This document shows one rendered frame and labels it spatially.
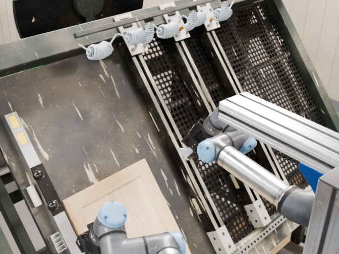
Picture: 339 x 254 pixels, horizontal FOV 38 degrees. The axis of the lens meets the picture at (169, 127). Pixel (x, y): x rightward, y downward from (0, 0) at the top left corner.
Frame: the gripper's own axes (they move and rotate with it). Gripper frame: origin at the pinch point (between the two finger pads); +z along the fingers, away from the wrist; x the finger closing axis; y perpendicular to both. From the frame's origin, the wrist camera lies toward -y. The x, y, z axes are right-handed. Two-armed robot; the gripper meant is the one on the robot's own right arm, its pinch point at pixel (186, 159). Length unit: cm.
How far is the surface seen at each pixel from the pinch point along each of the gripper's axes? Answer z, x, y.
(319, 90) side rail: 12, -131, -50
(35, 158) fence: 21, 30, 46
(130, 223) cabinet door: 32.1, 18.1, 0.2
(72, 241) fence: 31, 42, 15
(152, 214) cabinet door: 31.4, 7.9, -5.5
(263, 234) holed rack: 33, -26, -58
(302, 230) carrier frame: 81, -98, -106
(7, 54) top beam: 4, 13, 78
